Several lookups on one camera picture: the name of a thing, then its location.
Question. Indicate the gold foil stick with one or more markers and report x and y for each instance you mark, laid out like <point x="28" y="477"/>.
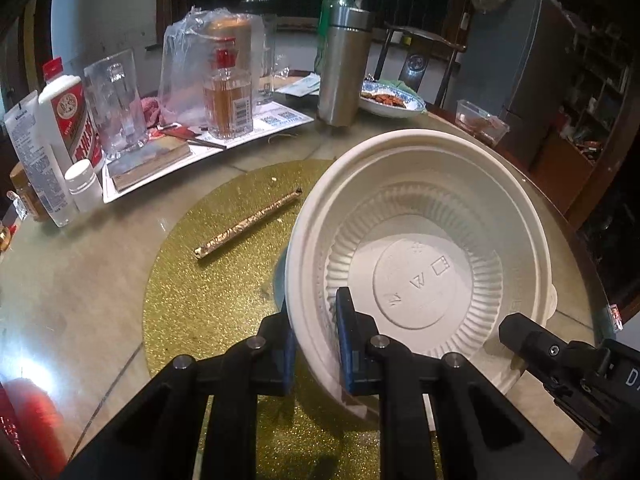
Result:
<point x="245" y="227"/>

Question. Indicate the wooden shelf cabinet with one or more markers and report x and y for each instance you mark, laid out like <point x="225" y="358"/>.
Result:
<point x="600" y="85"/>

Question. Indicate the cream ribbed bowl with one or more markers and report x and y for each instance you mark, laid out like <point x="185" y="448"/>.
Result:
<point x="425" y="240"/>

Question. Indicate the gold glitter round mat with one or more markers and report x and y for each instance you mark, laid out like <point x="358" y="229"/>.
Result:
<point x="200" y="300"/>

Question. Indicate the teal plate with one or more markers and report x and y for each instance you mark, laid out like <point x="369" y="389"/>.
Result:
<point x="281" y="275"/>

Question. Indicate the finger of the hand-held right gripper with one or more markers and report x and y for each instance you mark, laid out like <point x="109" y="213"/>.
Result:
<point x="530" y="345"/>

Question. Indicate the glass mug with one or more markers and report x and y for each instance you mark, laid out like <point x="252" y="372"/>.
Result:
<point x="117" y="110"/>

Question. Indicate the clear plastic container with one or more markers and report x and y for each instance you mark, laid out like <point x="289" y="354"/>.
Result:
<point x="480" y="122"/>

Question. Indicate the red scalloped plate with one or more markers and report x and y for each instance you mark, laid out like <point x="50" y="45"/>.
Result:
<point x="30" y="420"/>

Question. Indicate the liquor bottle in plastic bag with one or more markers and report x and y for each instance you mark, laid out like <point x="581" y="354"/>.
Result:
<point x="182" y="70"/>

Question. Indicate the gold liquor box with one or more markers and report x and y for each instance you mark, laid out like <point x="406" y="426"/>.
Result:
<point x="230" y="40"/>

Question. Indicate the tall clear glass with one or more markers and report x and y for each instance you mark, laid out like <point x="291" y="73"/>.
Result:
<point x="267" y="60"/>

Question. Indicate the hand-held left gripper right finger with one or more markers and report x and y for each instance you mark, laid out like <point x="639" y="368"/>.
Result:
<point x="346" y="350"/>

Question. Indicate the pink cloth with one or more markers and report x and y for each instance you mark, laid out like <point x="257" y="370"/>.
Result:
<point x="150" y="110"/>

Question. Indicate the dark wooden chair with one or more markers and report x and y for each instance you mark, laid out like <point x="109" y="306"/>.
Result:
<point x="420" y="35"/>

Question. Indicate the amber liquor bottle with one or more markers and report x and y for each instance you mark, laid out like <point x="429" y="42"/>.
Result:
<point x="227" y="105"/>

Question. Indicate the folded white paper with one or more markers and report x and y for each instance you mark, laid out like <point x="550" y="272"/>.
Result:
<point x="300" y="86"/>

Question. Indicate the brown spread jar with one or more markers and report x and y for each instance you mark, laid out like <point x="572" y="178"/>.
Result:
<point x="20" y="190"/>

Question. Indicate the grey refrigerator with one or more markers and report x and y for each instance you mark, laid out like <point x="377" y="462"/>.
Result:
<point x="520" y="70"/>

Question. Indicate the small red box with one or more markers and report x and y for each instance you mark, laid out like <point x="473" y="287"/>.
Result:
<point x="615" y="316"/>

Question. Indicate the steel thermos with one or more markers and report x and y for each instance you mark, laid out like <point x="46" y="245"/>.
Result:
<point x="345" y="70"/>

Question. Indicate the patterned plate with food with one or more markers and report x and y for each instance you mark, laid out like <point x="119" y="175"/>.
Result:
<point x="395" y="107"/>

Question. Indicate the small white bottle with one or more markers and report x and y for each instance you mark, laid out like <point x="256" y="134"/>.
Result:
<point x="84" y="187"/>

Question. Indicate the printed leaflet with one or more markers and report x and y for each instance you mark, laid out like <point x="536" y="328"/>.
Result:
<point x="280" y="121"/>

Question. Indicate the white liquor bottle red label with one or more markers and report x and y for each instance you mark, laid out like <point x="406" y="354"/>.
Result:
<point x="67" y="120"/>

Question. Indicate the brown book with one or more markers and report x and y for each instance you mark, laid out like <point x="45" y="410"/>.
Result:
<point x="150" y="162"/>

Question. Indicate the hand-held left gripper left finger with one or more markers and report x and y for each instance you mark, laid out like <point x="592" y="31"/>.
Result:
<point x="289" y="365"/>

